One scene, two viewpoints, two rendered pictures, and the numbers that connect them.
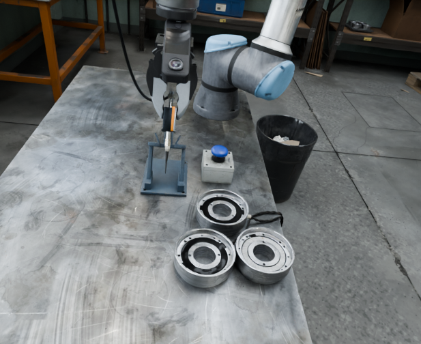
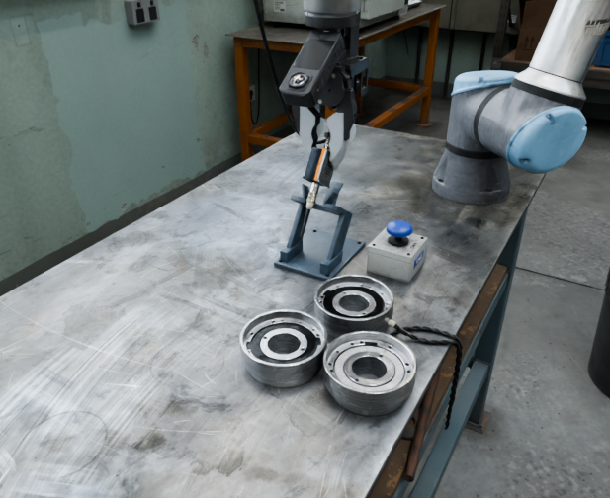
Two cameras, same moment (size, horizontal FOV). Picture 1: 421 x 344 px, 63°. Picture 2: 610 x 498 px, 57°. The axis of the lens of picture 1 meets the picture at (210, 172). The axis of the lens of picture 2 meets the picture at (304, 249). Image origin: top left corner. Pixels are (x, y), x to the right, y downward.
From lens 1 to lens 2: 36 cm
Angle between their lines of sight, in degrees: 32
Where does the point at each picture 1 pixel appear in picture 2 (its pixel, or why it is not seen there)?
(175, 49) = (305, 63)
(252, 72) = (502, 123)
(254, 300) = (318, 423)
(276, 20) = (550, 41)
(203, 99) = (444, 169)
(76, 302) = (121, 347)
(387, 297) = not seen: outside the picture
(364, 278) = not seen: outside the picture
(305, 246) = not seen: outside the picture
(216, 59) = (462, 104)
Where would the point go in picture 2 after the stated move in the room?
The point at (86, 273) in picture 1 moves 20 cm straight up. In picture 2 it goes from (150, 324) to (126, 189)
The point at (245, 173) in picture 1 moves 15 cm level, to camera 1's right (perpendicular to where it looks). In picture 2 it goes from (446, 275) to (546, 310)
